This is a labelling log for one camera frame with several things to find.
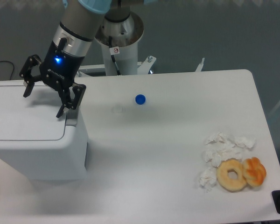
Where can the white trash can body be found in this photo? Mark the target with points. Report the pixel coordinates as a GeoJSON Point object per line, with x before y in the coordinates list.
{"type": "Point", "coordinates": [62, 159]}

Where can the clear plastic cap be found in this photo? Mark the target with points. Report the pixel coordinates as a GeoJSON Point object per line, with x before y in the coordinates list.
{"type": "Point", "coordinates": [118, 109]}

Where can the ring donut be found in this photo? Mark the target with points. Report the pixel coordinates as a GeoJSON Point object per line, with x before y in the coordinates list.
{"type": "Point", "coordinates": [230, 175]}

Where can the blue bottle cap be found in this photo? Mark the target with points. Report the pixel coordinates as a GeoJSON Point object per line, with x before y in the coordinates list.
{"type": "Point", "coordinates": [140, 99]}

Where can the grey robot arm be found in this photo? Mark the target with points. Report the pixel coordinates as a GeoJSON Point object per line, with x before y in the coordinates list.
{"type": "Point", "coordinates": [79, 25]}

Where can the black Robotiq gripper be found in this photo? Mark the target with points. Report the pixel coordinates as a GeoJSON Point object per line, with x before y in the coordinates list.
{"type": "Point", "coordinates": [60, 72]}

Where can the orange glazed pastry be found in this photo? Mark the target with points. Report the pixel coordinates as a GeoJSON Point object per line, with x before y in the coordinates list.
{"type": "Point", "coordinates": [254, 172]}

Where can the large crumpled white tissue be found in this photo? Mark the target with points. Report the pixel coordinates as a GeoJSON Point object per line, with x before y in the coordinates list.
{"type": "Point", "coordinates": [222, 147]}

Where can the white table bracket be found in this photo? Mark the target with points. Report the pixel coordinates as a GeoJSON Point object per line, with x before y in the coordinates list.
{"type": "Point", "coordinates": [200, 65]}

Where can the small crumpled white tissue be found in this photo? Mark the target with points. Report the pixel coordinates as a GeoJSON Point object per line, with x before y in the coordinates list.
{"type": "Point", "coordinates": [208, 179]}

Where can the white trash can lid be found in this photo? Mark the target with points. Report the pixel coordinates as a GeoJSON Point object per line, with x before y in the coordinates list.
{"type": "Point", "coordinates": [31, 118]}

